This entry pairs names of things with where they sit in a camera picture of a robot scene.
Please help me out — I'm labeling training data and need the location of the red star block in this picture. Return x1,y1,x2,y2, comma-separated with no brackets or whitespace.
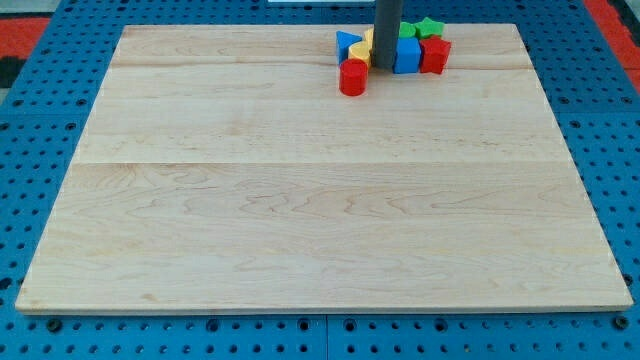
419,36,452,74

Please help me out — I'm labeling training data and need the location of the green star block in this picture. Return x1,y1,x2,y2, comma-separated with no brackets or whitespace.
414,17,445,40

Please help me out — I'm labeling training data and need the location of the light wooden board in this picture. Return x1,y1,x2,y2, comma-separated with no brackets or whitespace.
15,24,633,315

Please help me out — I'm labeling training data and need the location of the red cylinder block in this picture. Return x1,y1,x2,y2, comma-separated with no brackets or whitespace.
339,58,369,96

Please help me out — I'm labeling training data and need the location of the yellow heart block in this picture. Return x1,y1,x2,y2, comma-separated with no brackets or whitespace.
348,41,371,68

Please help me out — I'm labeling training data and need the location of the blue triangle block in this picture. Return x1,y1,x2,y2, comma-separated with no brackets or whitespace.
336,31,362,66

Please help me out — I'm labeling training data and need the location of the yellow block behind rod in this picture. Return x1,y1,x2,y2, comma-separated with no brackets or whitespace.
364,28,374,47

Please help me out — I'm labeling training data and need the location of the blue cube block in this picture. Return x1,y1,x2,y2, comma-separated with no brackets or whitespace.
393,37,422,74

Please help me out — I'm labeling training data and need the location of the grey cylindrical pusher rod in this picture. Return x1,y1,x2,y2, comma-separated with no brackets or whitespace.
372,0,403,71

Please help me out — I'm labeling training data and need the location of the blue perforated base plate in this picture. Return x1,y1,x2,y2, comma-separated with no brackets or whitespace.
1,1,639,359

